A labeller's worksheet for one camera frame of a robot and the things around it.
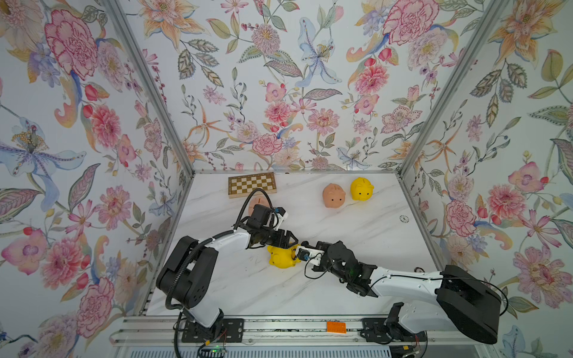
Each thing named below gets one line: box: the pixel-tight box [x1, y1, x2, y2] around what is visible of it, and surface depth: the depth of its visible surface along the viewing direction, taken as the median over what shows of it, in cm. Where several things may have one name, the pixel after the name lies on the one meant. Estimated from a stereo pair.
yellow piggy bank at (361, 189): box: [349, 176, 376, 202], surface depth 106 cm
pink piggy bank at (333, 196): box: [322, 182, 347, 209], surface depth 103 cm
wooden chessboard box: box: [228, 171, 278, 199], surface depth 116 cm
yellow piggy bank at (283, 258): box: [267, 243, 302, 269], surface depth 83 cm
